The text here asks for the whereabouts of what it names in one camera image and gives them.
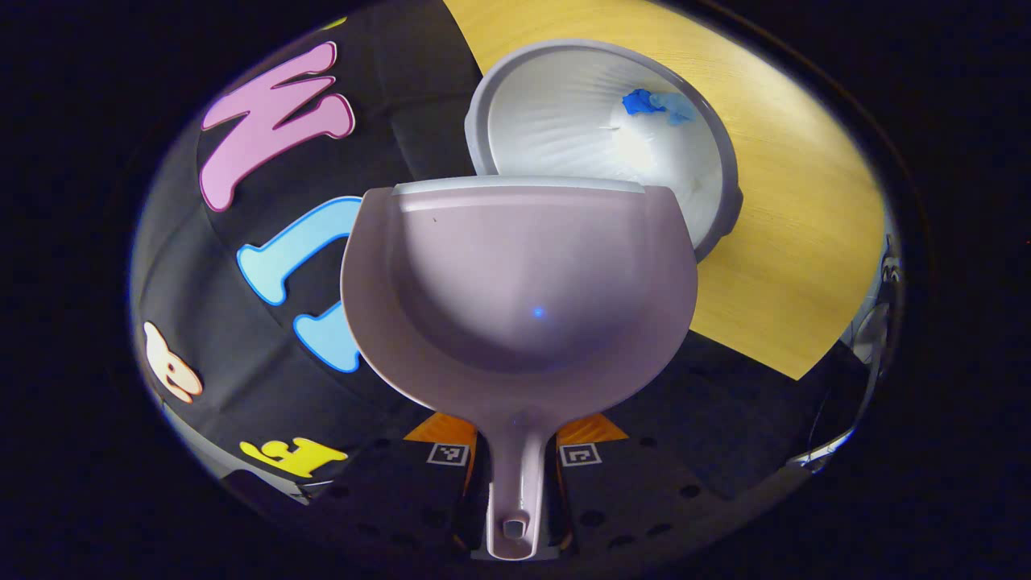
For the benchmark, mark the wooden desktop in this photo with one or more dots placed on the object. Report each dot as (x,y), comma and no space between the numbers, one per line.
(789,242)

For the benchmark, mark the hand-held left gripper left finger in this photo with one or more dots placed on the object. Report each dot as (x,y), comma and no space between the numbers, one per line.
(395,499)

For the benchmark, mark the black backdrop cloth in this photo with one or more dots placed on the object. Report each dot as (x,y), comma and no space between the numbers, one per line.
(403,105)

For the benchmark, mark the dark blue paper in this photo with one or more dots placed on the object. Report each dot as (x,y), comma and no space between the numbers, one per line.
(640,102)

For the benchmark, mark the white ribbed garbage bin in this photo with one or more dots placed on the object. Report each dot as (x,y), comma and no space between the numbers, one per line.
(564,121)

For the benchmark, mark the pale purple dustpan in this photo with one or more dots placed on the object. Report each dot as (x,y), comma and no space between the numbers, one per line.
(515,282)

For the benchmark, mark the light blue paper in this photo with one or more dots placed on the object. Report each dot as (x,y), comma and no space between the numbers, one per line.
(678,109)

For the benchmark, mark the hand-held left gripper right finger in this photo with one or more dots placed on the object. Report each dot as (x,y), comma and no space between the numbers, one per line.
(636,491)

